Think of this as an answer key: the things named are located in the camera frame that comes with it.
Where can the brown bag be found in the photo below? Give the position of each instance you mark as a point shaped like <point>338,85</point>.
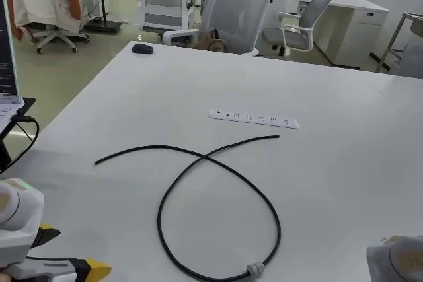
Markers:
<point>211,43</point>

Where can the black computer mouse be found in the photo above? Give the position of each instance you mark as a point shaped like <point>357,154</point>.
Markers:
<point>142,48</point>

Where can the white table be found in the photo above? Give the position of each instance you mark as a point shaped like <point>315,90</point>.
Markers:
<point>330,179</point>

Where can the grey chair with white armrests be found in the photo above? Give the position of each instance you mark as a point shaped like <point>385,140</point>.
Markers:
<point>305,24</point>

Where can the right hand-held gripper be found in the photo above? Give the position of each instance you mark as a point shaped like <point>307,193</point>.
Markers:
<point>400,260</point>

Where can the white office desk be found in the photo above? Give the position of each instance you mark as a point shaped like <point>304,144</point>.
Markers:
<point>350,21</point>

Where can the black laptop stand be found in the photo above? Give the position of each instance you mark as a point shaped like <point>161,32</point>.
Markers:
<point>10,136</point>

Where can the metal frame table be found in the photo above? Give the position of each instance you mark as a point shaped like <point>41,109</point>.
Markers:
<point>401,31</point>

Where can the office chair draped with cloth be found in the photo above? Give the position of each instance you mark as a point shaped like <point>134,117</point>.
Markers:
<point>46,1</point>

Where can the grey upholstered chair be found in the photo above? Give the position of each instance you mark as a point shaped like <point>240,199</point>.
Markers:
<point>411,59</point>

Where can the grey mesh office chair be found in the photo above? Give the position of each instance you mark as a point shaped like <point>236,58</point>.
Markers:
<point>234,14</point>

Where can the white mesh office chair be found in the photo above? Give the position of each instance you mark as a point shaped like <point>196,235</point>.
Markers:
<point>163,1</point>

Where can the white power strip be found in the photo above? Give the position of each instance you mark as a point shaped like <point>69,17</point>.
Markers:
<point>254,118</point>

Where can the open laptop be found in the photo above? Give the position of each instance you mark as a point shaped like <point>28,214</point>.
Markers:
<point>6,74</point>

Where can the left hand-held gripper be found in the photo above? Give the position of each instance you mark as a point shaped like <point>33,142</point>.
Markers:
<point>18,209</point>

